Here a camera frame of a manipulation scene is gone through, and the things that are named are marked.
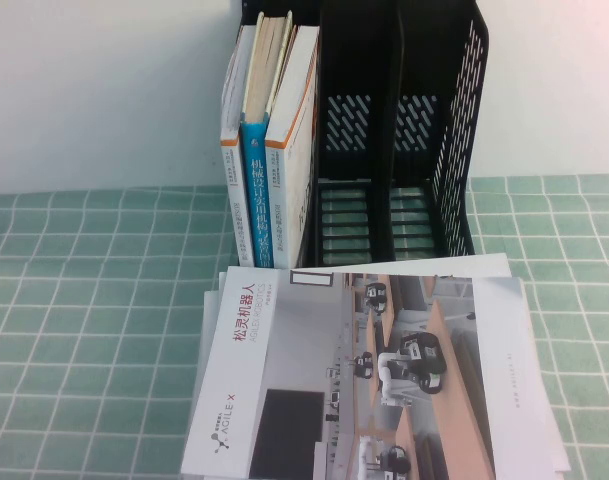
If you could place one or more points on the blue spine yellow book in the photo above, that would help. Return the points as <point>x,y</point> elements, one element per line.
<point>256,200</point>

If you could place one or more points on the green checkered tablecloth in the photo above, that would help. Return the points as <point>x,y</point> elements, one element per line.
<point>84,300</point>

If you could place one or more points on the AgileX robot photo brochure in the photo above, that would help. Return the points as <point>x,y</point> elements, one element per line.
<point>294,350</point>

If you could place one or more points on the black plastic book holder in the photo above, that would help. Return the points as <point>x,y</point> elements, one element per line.
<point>379,100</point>

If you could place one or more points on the white orange-banded book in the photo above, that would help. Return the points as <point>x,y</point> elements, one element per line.
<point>231,200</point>
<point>294,100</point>

